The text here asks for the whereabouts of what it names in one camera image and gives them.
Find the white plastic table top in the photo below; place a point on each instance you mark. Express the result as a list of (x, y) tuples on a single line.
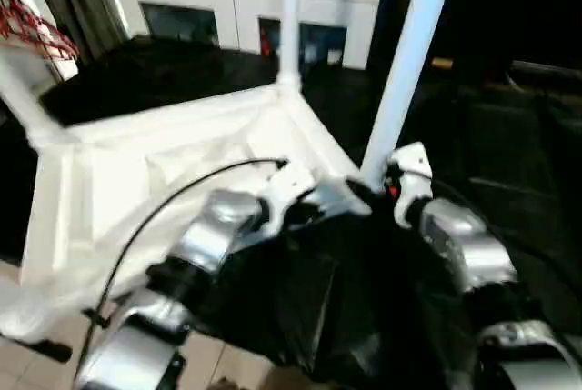
[(136, 172)]

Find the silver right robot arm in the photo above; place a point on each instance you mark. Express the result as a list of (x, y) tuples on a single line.
[(473, 244)]

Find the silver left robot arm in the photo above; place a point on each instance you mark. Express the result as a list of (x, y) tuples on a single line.
[(213, 231)]

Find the black mat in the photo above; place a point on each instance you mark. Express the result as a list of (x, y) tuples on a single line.
[(364, 294)]

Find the small tan label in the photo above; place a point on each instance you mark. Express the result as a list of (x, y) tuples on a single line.
[(442, 62)]

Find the long dark bar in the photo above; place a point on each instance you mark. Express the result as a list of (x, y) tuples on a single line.
[(545, 71)]

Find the grey curtain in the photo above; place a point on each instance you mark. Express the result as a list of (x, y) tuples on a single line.
[(86, 8)]

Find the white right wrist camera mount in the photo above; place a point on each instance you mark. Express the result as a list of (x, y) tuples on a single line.
[(411, 167)]

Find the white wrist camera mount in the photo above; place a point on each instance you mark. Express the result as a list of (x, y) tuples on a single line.
[(411, 167), (291, 185)]

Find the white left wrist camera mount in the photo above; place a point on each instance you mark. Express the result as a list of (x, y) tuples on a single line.
[(291, 185)]

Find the black folding stand frame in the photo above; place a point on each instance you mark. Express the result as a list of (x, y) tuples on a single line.
[(45, 350)]

